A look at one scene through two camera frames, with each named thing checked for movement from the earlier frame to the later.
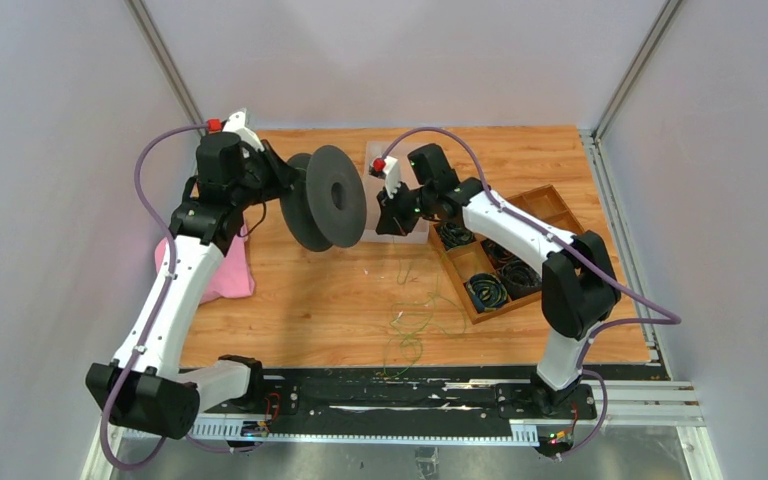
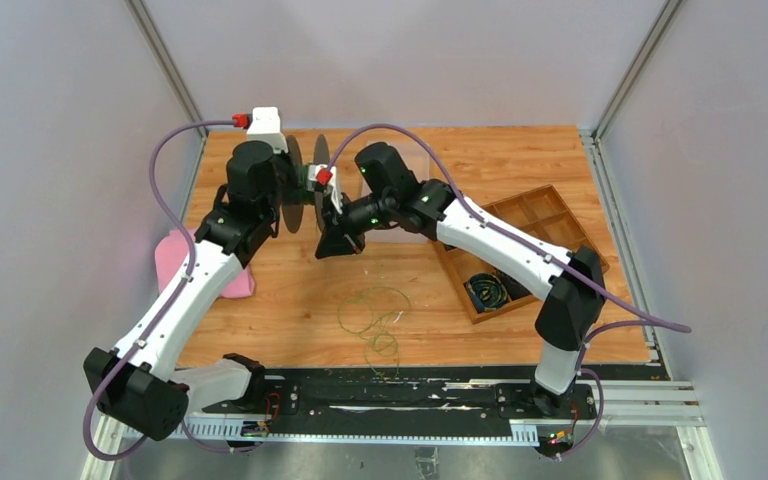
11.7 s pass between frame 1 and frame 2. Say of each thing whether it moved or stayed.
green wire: moved
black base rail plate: stayed
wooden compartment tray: stayed
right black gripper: moved
